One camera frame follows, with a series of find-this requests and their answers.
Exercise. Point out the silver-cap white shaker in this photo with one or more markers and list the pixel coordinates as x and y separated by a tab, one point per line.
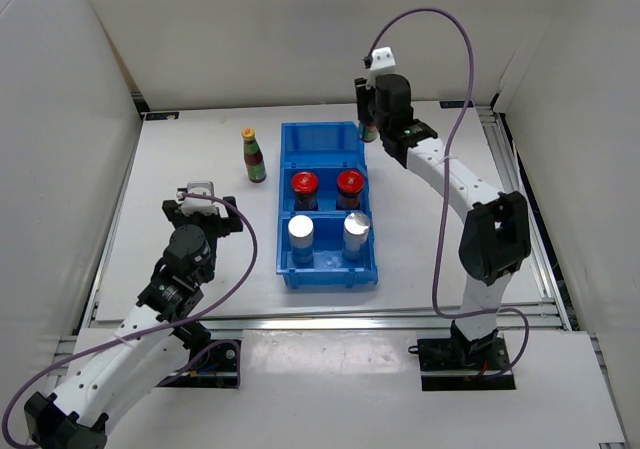
301	237
356	229

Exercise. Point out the red-lid chili jar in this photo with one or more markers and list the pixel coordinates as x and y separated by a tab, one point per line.
305	186
350	184

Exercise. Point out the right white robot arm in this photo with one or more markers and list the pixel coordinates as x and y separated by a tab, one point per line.
496	235

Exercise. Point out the aluminium right rail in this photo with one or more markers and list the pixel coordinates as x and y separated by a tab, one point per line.
505	156

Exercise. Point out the left black corner label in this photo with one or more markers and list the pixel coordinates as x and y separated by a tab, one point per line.
161	116

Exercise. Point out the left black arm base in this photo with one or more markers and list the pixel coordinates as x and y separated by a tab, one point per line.
215	366

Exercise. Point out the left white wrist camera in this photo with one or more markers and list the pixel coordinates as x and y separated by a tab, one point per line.
194	198

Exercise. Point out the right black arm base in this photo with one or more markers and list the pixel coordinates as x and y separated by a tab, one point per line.
442	371

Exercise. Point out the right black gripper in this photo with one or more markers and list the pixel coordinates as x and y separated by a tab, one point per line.
363	96

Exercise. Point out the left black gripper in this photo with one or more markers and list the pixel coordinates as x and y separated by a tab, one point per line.
225	225

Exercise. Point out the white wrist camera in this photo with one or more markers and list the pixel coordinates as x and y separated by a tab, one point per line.
194	198
380	61

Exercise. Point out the black corner label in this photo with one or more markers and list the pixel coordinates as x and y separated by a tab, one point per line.
161	116
455	104

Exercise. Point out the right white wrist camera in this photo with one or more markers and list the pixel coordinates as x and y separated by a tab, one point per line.
380	61

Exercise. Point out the blue three-compartment plastic bin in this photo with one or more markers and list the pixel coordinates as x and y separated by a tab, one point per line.
327	149

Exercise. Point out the yellow-cap sauce bottle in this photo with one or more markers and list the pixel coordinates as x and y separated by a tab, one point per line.
253	157
367	132

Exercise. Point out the right black corner label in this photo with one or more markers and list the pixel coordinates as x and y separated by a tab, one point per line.
455	104

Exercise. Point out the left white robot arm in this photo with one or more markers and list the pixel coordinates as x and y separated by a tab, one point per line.
161	339

